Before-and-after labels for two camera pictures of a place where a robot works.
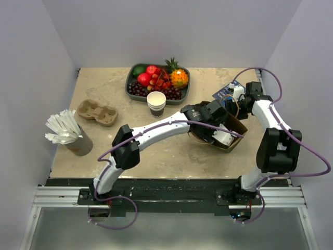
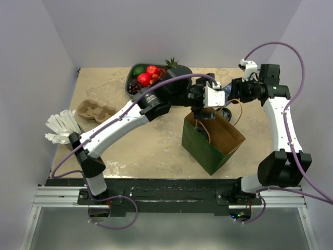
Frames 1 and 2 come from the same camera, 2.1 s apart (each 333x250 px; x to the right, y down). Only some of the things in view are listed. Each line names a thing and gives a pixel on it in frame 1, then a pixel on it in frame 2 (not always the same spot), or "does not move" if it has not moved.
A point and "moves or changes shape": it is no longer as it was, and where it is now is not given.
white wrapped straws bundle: (64, 126) does not move
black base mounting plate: (168, 196) does not move
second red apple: (144, 79) does not move
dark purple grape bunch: (136, 88) does not move
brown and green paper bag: (239, 130) moves or changes shape
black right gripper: (230, 105) to (238, 85)
